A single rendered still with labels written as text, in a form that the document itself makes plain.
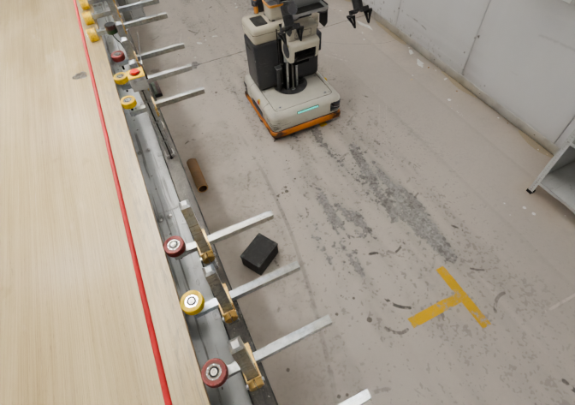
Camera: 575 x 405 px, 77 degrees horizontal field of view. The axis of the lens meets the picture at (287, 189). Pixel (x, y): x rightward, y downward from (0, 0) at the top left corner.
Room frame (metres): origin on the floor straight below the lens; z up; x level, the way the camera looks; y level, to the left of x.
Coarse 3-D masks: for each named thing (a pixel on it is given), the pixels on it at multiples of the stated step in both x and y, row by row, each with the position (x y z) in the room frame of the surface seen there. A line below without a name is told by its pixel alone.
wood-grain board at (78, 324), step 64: (0, 0) 3.04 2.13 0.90; (64, 0) 2.95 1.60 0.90; (0, 64) 2.11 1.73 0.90; (64, 64) 2.06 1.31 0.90; (0, 128) 1.50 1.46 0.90; (64, 128) 1.46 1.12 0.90; (128, 128) 1.44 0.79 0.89; (0, 192) 1.06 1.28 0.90; (64, 192) 1.03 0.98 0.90; (128, 192) 1.01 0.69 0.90; (0, 256) 0.73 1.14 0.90; (64, 256) 0.71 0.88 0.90; (128, 256) 0.69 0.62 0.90; (0, 320) 0.48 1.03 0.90; (64, 320) 0.46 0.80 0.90; (128, 320) 0.44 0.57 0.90; (0, 384) 0.27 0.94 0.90; (64, 384) 0.26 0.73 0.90; (128, 384) 0.24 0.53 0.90; (192, 384) 0.23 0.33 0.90
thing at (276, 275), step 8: (296, 264) 0.65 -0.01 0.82; (272, 272) 0.62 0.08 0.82; (280, 272) 0.62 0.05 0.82; (288, 272) 0.62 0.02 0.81; (256, 280) 0.59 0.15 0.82; (264, 280) 0.59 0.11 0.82; (272, 280) 0.59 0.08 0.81; (240, 288) 0.57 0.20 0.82; (248, 288) 0.56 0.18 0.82; (256, 288) 0.56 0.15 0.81; (232, 296) 0.53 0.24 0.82; (240, 296) 0.54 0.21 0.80; (208, 304) 0.51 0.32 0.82; (216, 304) 0.51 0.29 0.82; (200, 312) 0.48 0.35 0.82; (208, 312) 0.49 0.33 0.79
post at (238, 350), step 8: (232, 344) 0.26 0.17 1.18; (240, 344) 0.26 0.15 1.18; (232, 352) 0.24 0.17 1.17; (240, 352) 0.25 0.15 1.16; (240, 360) 0.24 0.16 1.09; (248, 360) 0.25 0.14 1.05; (240, 368) 0.24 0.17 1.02; (248, 368) 0.25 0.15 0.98; (248, 376) 0.24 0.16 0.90; (256, 384) 0.25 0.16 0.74
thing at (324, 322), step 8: (320, 320) 0.41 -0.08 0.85; (328, 320) 0.41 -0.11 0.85; (304, 328) 0.39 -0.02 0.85; (312, 328) 0.39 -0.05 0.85; (320, 328) 0.39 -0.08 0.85; (288, 336) 0.37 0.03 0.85; (296, 336) 0.37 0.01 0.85; (304, 336) 0.36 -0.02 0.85; (272, 344) 0.34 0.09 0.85; (280, 344) 0.34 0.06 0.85; (288, 344) 0.34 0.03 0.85; (256, 352) 0.32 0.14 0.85; (264, 352) 0.32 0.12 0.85; (272, 352) 0.32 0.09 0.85; (256, 360) 0.30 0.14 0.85; (232, 368) 0.28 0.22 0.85
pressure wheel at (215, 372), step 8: (208, 360) 0.29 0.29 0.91; (216, 360) 0.29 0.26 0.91; (208, 368) 0.27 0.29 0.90; (216, 368) 0.27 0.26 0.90; (224, 368) 0.27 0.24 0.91; (208, 376) 0.25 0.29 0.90; (216, 376) 0.25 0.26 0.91; (224, 376) 0.25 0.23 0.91; (208, 384) 0.23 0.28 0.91; (216, 384) 0.22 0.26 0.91
